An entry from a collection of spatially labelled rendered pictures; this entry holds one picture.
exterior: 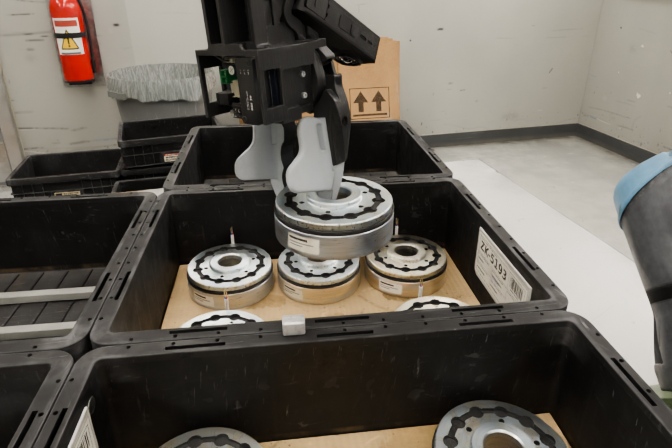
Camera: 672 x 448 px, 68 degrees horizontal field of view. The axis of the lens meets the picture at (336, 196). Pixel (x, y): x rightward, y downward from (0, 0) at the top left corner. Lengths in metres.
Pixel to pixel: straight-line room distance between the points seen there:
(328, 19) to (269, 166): 0.14
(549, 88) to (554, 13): 0.54
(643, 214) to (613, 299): 0.35
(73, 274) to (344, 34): 0.48
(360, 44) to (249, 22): 0.11
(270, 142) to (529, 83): 3.68
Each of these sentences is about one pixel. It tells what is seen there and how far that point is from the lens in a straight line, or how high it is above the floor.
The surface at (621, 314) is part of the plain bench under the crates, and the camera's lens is 0.92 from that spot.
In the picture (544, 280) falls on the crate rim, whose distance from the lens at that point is 0.50.
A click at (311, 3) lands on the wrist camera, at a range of 0.41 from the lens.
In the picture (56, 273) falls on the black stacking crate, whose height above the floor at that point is 0.83.
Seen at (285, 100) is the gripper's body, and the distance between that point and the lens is 0.37.
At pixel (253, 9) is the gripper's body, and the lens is 0.38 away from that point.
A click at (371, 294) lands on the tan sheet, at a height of 0.83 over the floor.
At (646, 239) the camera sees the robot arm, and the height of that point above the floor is 0.93.
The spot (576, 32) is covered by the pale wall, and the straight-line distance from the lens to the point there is 4.21.
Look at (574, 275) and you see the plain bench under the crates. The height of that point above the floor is 0.70.
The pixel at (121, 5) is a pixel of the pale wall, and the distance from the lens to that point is 3.30.
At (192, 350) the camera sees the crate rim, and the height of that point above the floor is 0.93.
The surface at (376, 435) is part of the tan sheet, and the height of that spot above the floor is 0.83.
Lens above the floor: 1.19
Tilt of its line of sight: 24 degrees down
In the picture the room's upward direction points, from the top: straight up
